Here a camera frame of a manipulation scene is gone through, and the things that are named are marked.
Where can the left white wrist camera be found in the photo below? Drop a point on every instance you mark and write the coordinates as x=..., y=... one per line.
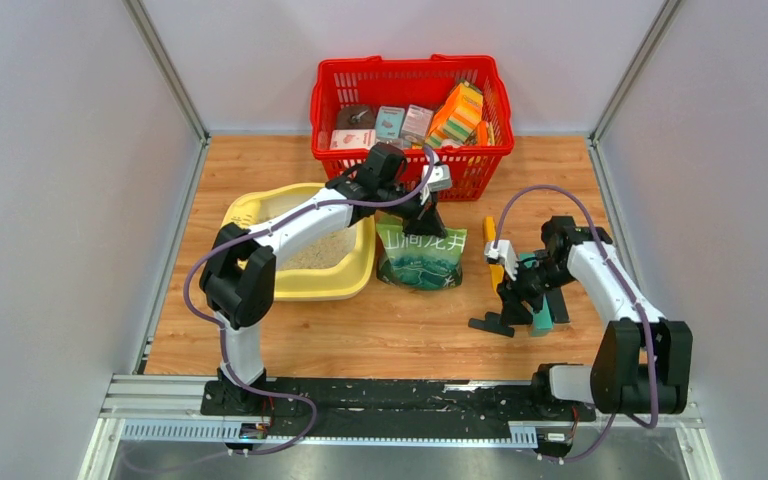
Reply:
x=435, y=178

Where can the white red small box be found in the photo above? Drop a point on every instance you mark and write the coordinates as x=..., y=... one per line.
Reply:
x=351, y=139

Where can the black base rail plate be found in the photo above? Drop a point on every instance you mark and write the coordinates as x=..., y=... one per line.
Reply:
x=392, y=409

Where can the orange small packet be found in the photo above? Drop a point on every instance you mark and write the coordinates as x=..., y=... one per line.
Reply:
x=484, y=135

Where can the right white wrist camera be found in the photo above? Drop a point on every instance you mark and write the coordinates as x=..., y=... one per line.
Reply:
x=502, y=260

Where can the black bag clip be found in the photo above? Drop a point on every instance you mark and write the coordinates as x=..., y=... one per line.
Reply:
x=492, y=323

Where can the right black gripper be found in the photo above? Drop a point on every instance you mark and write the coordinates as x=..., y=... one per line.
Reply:
x=513, y=311

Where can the teal rectangular box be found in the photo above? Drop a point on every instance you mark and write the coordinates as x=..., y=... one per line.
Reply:
x=541, y=320

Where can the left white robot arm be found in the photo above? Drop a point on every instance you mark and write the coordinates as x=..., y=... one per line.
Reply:
x=238, y=275

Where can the green litter bag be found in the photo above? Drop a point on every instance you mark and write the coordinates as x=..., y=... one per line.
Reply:
x=419, y=262

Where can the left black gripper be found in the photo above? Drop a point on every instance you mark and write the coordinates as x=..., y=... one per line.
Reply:
x=424, y=220

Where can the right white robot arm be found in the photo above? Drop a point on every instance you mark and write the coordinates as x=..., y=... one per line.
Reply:
x=642, y=365

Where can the orange green striped sponge pack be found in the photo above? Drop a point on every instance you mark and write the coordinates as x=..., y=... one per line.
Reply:
x=457, y=119

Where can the yellow litter box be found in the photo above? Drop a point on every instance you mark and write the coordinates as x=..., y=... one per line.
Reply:
x=335, y=267

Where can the pink grey small box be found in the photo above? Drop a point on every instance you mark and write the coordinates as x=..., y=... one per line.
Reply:
x=416, y=124

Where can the teal small box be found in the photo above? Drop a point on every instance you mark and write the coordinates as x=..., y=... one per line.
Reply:
x=388, y=124

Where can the red plastic shopping basket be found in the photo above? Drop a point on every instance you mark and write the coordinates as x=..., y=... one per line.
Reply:
x=427, y=82

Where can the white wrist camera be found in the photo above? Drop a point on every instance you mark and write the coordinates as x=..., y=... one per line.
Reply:
x=502, y=260
x=435, y=178

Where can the dark brown box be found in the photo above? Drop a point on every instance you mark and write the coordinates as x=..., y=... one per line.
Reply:
x=356, y=117

